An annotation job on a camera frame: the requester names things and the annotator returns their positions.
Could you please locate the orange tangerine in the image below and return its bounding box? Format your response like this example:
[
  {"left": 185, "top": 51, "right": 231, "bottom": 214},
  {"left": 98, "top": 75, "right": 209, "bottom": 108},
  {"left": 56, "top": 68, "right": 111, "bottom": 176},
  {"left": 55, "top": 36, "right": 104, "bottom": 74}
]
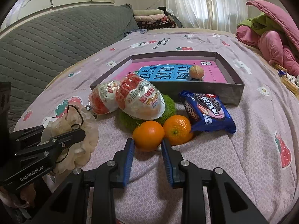
[
  {"left": 132, "top": 121, "right": 165, "bottom": 152},
  {"left": 163, "top": 115, "right": 194, "bottom": 146}
]

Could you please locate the red white snack bag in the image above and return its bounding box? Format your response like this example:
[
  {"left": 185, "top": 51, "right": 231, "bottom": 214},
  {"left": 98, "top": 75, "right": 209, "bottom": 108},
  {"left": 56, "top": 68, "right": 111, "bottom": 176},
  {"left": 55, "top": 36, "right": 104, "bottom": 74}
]
[
  {"left": 89, "top": 80, "right": 119, "bottom": 115},
  {"left": 115, "top": 74, "right": 165, "bottom": 120}
]

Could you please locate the blue oreo cookie packet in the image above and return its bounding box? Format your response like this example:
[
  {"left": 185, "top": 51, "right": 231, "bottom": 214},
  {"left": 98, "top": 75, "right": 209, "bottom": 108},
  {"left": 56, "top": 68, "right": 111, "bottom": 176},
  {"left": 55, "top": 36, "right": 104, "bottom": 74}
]
[{"left": 178, "top": 91, "right": 236, "bottom": 135}]

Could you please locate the green fuzzy ring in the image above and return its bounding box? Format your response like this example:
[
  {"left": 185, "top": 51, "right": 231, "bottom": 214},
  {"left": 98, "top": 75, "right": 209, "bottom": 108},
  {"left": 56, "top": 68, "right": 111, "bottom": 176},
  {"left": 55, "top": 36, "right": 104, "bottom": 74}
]
[{"left": 116, "top": 94, "right": 177, "bottom": 132}]

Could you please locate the walnut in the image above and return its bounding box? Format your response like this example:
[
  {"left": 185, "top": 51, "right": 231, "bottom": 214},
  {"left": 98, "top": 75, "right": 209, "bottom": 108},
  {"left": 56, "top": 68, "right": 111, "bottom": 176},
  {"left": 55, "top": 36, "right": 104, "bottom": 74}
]
[{"left": 189, "top": 65, "right": 205, "bottom": 79}]

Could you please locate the grey quilted headboard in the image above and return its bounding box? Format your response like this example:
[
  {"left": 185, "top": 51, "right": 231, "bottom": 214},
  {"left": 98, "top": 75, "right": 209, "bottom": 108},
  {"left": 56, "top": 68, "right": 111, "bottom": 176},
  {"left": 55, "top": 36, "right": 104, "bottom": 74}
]
[{"left": 1, "top": 4, "right": 137, "bottom": 130}]

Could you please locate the grey shallow cardboard box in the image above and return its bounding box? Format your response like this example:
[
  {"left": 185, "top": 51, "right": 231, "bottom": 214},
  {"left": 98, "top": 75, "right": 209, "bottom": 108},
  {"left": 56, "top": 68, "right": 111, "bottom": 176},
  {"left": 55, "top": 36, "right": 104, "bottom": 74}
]
[{"left": 90, "top": 51, "right": 244, "bottom": 105}]

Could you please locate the pink and blue book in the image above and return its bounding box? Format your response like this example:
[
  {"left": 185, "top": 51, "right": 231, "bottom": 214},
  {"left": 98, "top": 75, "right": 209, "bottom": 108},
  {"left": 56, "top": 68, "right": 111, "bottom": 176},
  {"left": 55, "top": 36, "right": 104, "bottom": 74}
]
[{"left": 113, "top": 60, "right": 227, "bottom": 83}]

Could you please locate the yellow wafer snack packet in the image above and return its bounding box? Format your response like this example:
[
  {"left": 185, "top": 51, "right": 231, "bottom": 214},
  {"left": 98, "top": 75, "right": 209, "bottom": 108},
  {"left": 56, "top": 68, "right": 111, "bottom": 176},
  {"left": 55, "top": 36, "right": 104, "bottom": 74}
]
[{"left": 281, "top": 75, "right": 299, "bottom": 97}]

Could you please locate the small blue candy wrapper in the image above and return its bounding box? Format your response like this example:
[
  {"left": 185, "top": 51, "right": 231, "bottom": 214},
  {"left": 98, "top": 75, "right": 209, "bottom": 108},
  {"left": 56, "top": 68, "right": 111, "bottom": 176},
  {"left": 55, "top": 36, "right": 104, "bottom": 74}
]
[{"left": 278, "top": 69, "right": 287, "bottom": 77}]

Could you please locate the floral white scrunchie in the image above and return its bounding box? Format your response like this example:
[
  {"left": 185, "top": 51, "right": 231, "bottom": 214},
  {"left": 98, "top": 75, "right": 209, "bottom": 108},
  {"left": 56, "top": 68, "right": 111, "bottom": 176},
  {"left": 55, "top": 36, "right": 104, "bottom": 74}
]
[{"left": 286, "top": 73, "right": 299, "bottom": 86}]

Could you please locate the pink quilt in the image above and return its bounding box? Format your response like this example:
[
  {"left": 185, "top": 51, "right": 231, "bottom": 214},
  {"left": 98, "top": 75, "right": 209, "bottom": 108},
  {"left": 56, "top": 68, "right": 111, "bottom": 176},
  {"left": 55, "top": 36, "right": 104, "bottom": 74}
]
[{"left": 236, "top": 0, "right": 298, "bottom": 77}]

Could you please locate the stack of folded blankets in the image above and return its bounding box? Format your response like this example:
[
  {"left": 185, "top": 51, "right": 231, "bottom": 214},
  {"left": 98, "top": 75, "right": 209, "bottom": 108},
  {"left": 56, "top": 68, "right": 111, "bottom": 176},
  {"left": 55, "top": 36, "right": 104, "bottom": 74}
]
[{"left": 133, "top": 9, "right": 177, "bottom": 30}]

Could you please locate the green blanket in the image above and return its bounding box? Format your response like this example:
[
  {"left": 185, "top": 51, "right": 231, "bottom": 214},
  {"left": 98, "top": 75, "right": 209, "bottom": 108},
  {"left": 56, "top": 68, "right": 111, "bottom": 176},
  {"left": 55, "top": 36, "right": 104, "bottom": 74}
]
[{"left": 237, "top": 13, "right": 284, "bottom": 35}]

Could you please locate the white sheer curtain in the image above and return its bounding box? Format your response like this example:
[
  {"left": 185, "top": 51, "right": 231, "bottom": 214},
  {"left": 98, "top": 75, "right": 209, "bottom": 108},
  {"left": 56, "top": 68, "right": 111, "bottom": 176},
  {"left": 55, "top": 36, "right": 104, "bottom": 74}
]
[{"left": 166, "top": 0, "right": 249, "bottom": 33}]

